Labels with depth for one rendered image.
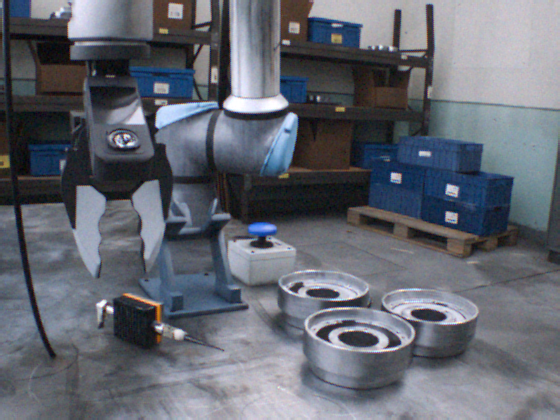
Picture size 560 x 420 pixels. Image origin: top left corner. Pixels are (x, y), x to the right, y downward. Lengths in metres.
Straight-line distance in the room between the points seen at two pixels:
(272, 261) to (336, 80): 4.74
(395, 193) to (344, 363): 4.26
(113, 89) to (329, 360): 0.30
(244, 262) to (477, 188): 3.54
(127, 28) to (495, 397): 0.45
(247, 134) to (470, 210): 3.40
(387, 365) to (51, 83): 3.59
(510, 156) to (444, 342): 4.58
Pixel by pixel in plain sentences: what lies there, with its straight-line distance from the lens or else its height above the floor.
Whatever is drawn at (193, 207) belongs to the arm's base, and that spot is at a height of 0.84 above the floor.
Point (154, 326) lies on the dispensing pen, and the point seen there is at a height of 0.82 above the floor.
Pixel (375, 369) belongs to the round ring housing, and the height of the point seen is 0.82.
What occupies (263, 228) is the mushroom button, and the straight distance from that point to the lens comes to 0.76.
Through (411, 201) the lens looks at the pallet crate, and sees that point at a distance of 4.63.
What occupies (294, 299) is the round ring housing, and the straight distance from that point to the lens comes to 0.61.
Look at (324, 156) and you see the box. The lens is 4.79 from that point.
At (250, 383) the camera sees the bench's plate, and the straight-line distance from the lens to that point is 0.51.
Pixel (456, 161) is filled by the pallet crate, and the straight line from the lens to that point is 4.35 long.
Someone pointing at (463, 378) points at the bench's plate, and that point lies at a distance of 0.56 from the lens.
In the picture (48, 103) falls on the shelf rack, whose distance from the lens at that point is 3.88.
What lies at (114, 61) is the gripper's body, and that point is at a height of 1.07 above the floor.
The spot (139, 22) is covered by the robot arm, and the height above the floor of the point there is 1.11.
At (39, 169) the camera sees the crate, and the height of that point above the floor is 0.50.
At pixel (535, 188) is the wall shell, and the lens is 4.98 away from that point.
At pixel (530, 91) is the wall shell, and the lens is 5.05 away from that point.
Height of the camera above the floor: 1.05
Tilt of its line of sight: 11 degrees down
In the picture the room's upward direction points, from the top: 3 degrees clockwise
